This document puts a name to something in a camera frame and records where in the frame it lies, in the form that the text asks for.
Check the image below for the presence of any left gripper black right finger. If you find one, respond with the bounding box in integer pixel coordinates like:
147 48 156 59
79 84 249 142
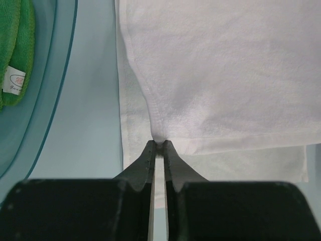
163 141 320 240

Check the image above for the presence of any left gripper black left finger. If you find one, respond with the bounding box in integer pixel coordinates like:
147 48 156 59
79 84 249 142
1 141 156 240

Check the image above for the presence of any white towel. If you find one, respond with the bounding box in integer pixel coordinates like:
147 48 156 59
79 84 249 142
114 0 321 210

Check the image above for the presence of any translucent blue towel tray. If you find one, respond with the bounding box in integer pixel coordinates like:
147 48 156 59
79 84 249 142
0 0 78 180

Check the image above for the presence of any green towel in tray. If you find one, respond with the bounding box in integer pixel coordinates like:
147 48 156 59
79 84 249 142
1 1 36 108

